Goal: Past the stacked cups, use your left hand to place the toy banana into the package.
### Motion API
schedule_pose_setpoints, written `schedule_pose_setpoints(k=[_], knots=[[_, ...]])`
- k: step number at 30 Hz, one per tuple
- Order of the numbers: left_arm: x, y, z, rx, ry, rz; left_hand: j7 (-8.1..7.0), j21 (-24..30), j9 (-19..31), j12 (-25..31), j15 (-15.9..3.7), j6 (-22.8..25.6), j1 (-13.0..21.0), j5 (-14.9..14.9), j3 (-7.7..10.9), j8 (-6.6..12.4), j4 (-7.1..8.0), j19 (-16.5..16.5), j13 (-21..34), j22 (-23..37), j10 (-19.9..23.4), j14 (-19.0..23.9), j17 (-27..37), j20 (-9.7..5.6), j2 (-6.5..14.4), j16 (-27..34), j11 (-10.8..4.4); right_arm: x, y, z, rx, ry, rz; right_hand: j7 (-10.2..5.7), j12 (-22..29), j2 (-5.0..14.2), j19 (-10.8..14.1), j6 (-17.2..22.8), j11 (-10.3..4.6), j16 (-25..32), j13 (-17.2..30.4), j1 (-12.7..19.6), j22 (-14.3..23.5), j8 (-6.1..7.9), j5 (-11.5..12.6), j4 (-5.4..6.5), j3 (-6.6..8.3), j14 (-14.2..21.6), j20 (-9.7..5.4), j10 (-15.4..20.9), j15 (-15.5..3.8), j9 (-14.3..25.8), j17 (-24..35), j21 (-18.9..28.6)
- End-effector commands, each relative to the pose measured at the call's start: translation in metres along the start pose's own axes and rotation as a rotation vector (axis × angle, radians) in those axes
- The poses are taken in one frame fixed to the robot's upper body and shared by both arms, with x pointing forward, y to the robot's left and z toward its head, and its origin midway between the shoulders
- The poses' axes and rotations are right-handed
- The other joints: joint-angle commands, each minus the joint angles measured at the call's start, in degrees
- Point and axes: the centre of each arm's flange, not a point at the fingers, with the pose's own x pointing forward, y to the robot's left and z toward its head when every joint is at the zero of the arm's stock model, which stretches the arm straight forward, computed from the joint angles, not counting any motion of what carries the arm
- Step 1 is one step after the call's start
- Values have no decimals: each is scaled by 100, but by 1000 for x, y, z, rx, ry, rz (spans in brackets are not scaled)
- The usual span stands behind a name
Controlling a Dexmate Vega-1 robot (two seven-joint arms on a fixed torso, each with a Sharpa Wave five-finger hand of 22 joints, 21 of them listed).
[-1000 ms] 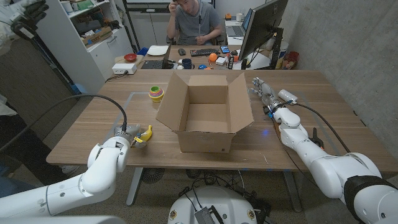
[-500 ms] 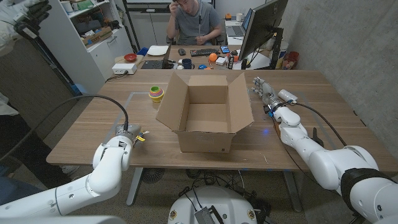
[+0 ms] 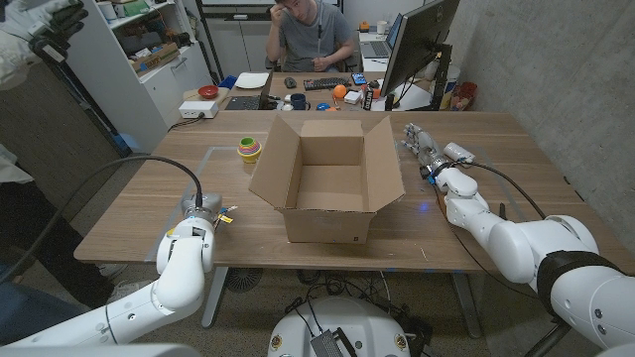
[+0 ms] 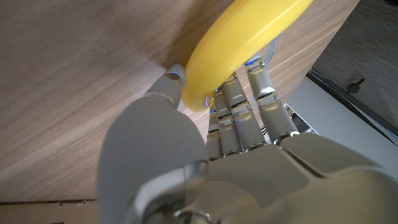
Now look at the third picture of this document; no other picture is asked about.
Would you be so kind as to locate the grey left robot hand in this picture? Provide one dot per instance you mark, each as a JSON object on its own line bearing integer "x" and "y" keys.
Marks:
{"x": 203, "y": 202}

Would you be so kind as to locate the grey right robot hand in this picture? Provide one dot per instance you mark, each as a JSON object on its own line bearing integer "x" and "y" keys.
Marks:
{"x": 426, "y": 149}

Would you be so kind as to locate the thin long stick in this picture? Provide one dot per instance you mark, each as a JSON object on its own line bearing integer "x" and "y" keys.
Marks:
{"x": 320, "y": 35}

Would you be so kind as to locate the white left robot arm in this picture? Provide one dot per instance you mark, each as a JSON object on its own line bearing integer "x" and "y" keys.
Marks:
{"x": 173, "y": 292}

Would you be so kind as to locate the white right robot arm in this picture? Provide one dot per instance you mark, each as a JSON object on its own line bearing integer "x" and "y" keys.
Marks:
{"x": 521, "y": 243}

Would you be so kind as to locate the stacked colourful cups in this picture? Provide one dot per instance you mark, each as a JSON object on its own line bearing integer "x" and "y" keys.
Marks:
{"x": 249, "y": 149}

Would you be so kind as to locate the red container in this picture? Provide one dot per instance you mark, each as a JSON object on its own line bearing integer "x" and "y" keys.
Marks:
{"x": 466, "y": 91}

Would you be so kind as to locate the black can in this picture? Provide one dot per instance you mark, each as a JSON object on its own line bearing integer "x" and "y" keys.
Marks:
{"x": 367, "y": 99}

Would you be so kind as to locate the round floor fan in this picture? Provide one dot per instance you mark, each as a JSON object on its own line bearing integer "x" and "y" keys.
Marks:
{"x": 243, "y": 278}

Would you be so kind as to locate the small white box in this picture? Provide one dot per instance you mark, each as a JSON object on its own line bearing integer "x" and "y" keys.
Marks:
{"x": 352, "y": 97}

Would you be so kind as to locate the white power box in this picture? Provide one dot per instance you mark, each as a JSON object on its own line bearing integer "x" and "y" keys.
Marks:
{"x": 198, "y": 109}

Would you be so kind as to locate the blue smartphone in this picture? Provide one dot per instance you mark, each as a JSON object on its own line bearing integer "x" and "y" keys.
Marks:
{"x": 358, "y": 78}

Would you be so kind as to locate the black clamp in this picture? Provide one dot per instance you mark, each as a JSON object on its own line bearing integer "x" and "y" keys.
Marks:
{"x": 502, "y": 212}

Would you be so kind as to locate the orange ball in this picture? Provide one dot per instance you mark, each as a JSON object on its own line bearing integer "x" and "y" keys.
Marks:
{"x": 340, "y": 91}

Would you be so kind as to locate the black computer monitor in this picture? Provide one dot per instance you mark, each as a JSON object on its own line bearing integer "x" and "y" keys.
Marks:
{"x": 417, "y": 44}

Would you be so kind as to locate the black laptop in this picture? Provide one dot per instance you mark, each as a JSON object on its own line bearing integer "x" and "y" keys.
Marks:
{"x": 243, "y": 102}

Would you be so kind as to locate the red bowl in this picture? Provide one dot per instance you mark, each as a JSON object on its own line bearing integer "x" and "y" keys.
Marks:
{"x": 208, "y": 91}

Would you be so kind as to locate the silver laptop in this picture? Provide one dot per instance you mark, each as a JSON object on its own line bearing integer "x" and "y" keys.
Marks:
{"x": 377, "y": 48}

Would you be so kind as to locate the blue disc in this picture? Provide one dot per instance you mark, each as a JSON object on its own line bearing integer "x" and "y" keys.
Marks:
{"x": 323, "y": 106}

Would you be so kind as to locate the black keyboard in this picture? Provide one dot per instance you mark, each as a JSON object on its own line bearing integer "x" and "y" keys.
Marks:
{"x": 325, "y": 83}

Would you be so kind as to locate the white cup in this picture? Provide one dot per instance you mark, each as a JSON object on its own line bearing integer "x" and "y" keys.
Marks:
{"x": 381, "y": 27}

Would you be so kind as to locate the white plate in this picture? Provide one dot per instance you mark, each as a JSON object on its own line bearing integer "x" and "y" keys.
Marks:
{"x": 251, "y": 80}

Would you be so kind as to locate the white shelf cabinet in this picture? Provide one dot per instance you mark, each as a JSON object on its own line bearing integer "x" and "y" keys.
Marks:
{"x": 124, "y": 94}

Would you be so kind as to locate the dark blue mug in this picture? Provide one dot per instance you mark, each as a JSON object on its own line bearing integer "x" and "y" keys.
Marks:
{"x": 298, "y": 101}

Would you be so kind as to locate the black computer mouse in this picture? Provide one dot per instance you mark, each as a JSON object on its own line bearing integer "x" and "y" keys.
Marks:
{"x": 290, "y": 82}

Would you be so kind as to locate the cardboard box with print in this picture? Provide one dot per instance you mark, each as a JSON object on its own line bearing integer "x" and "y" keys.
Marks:
{"x": 156, "y": 58}

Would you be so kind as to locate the seated person grey t-shirt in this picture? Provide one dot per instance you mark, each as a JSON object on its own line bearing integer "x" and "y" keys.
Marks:
{"x": 312, "y": 39}

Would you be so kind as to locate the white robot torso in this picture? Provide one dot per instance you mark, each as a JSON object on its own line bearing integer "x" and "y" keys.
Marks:
{"x": 342, "y": 322}

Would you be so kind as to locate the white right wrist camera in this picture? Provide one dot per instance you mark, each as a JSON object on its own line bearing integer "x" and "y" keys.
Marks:
{"x": 457, "y": 152}

